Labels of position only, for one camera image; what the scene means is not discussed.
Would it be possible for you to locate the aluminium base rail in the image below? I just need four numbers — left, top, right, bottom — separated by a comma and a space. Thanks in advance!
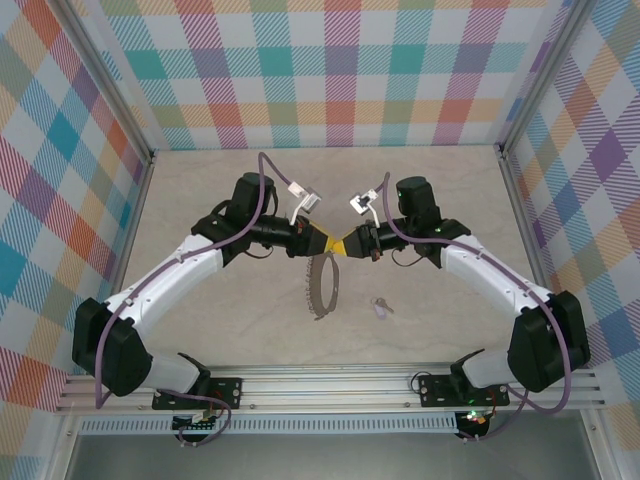
53, 363, 607, 415

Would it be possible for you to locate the aluminium left side frame rail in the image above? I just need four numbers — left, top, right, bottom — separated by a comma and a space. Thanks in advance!
87, 149, 159, 376

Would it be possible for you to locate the key with purple tag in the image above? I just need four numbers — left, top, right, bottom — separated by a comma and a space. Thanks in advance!
370, 296, 395, 321

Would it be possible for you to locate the large metal keyring with rings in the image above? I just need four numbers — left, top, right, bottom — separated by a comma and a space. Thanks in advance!
302, 252, 344, 324

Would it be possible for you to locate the aluminium left corner post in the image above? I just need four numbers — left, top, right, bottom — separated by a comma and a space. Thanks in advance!
52, 0, 156, 164

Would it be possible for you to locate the grey metal sheet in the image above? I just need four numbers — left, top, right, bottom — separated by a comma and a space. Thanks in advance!
64, 432, 601, 480

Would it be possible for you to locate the white slotted cable duct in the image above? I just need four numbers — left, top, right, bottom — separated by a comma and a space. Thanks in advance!
78, 412, 460, 435

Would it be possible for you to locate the aluminium corner post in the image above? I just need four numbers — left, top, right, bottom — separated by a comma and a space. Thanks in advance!
494, 0, 594, 156
52, 0, 156, 164

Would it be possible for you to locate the aluminium right corner post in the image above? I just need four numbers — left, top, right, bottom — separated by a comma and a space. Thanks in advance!
494, 0, 594, 156

